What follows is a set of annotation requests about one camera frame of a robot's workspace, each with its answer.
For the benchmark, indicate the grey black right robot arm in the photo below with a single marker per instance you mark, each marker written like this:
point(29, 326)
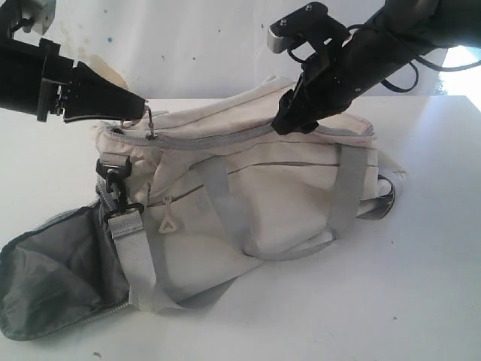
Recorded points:
point(403, 32)

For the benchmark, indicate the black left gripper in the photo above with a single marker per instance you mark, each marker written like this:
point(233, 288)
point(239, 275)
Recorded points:
point(32, 75)

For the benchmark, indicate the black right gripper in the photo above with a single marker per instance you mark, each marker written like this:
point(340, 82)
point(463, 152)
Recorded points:
point(338, 72)

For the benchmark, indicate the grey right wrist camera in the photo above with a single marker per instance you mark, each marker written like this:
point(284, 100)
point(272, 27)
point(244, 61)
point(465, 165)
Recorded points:
point(309, 24)

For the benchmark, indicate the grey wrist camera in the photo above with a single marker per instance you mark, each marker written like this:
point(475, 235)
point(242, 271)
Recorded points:
point(309, 24)
point(33, 15)

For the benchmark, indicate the white canvas duffel bag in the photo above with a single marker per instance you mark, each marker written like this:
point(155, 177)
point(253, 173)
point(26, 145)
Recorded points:
point(188, 201)

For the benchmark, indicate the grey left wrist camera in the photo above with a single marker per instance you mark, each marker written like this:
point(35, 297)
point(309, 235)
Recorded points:
point(33, 15)

